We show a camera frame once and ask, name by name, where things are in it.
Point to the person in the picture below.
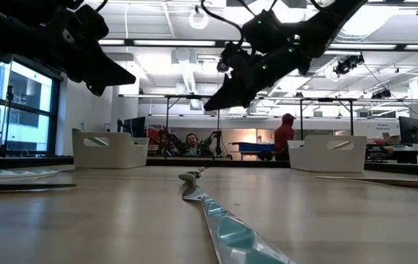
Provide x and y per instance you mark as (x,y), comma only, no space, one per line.
(192,144)
(284,137)

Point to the teal packet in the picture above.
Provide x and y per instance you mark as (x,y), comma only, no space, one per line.
(18,173)

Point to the background black robot arm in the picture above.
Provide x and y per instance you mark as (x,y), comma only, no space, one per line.
(165,141)
(216,141)

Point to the black ceiling spotlight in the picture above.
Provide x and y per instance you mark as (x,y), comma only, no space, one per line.
(223,66)

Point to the large black framed window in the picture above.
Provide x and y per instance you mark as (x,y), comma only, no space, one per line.
(29,95)

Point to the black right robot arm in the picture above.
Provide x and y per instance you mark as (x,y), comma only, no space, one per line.
(333,22)

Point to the black computer monitor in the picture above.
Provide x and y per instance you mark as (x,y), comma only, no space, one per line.
(135,126)
(408,130)

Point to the black table frame rail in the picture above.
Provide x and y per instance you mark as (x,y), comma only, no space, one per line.
(194,162)

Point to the black overhead camera cluster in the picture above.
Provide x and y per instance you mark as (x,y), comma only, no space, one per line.
(348,64)

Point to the silver cutlery piece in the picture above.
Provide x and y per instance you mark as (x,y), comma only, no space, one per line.
(102,141)

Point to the gold cutlery piece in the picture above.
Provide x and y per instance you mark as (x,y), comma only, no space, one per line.
(25,187)

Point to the cluttered black desk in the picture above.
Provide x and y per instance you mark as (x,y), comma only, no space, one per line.
(407,152)

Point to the white ceiling duct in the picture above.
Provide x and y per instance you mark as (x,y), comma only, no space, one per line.
(188,78)

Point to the long ceiling light track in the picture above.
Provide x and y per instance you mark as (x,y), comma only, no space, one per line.
(176,43)

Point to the blue topped table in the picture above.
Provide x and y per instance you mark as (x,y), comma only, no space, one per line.
(253,147)

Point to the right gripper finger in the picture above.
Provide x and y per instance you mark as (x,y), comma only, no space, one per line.
(247,95)
(225,89)

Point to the white plastic bin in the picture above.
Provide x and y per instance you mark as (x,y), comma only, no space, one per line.
(315,161)
(121,157)

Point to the black metal frame stand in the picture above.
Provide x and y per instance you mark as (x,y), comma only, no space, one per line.
(167,124)
(301,121)

